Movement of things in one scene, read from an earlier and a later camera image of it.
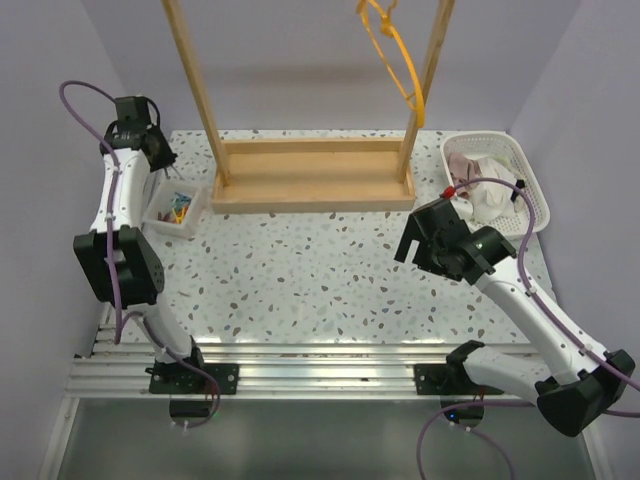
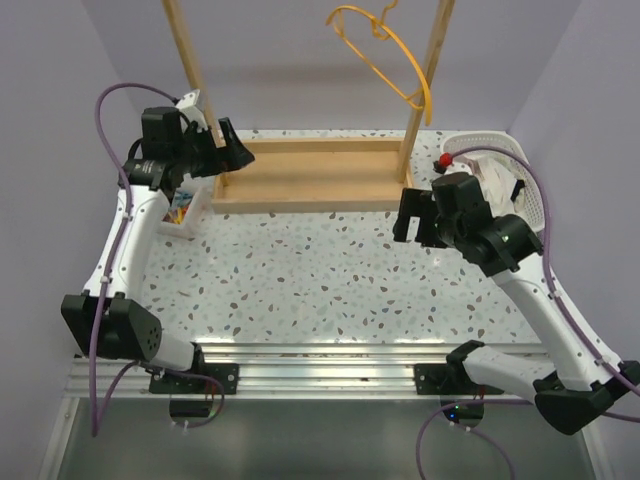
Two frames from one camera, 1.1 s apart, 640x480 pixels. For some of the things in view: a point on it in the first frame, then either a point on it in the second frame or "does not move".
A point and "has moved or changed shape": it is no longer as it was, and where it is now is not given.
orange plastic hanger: x=389 y=31 has moved or changed shape
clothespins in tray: x=179 y=205 does not move
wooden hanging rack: x=309 y=176 does not move
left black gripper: x=168 y=157 → x=221 y=159
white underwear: x=490 y=200 does not move
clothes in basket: x=489 y=198 does not move
